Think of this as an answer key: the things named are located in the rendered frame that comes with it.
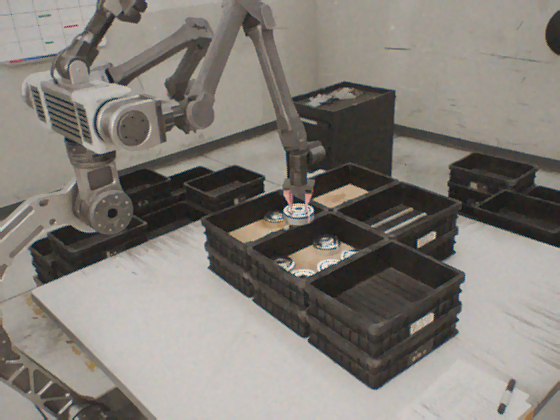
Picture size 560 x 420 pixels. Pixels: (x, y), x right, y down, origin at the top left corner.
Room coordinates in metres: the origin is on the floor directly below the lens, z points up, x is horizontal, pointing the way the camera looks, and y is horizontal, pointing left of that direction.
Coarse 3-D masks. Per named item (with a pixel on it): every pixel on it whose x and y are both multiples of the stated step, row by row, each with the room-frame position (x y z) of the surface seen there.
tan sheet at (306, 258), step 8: (304, 248) 1.80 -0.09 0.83; (344, 248) 1.79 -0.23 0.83; (352, 248) 1.78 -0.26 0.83; (288, 256) 1.75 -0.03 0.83; (296, 256) 1.75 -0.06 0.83; (304, 256) 1.75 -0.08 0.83; (312, 256) 1.74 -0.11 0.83; (320, 256) 1.74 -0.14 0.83; (328, 256) 1.74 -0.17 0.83; (336, 256) 1.73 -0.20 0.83; (296, 264) 1.69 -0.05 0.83; (304, 264) 1.69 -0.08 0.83; (312, 264) 1.69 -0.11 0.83
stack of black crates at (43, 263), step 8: (40, 240) 2.87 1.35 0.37; (48, 240) 2.90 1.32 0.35; (32, 248) 2.77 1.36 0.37; (40, 248) 2.86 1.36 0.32; (48, 248) 2.89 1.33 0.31; (40, 256) 2.68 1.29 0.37; (48, 256) 2.86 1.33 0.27; (40, 264) 2.72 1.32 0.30; (48, 264) 2.61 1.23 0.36; (56, 264) 2.64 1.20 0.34; (40, 272) 2.73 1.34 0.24; (48, 272) 2.65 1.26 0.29; (56, 272) 2.63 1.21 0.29; (40, 280) 2.78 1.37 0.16; (48, 280) 2.70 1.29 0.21
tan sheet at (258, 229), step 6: (258, 222) 2.03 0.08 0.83; (246, 228) 1.99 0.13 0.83; (252, 228) 1.99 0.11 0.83; (258, 228) 1.98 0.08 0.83; (264, 228) 1.98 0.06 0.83; (270, 228) 1.98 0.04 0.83; (276, 228) 1.97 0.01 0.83; (282, 228) 1.97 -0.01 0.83; (234, 234) 1.94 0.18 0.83; (240, 234) 1.94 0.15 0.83; (246, 234) 1.94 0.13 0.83; (252, 234) 1.94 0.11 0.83; (258, 234) 1.93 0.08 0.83; (264, 234) 1.93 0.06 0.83; (240, 240) 1.89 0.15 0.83; (246, 240) 1.89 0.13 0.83
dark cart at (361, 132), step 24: (312, 96) 3.79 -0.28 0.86; (360, 96) 3.71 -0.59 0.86; (384, 96) 3.60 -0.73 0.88; (312, 120) 3.42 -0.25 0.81; (336, 120) 3.30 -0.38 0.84; (360, 120) 3.45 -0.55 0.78; (384, 120) 3.61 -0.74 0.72; (336, 144) 3.30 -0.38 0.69; (360, 144) 3.46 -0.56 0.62; (384, 144) 3.62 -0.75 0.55; (288, 168) 3.61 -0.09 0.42; (312, 168) 3.46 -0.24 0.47; (384, 168) 3.63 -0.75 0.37
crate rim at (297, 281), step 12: (324, 216) 1.87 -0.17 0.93; (336, 216) 1.86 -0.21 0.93; (360, 228) 1.76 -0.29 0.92; (264, 240) 1.70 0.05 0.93; (384, 240) 1.65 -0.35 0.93; (252, 252) 1.63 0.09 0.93; (360, 252) 1.58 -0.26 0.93; (264, 264) 1.58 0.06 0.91; (276, 264) 1.54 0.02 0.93; (336, 264) 1.52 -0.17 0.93; (288, 276) 1.48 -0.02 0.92; (312, 276) 1.46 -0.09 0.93
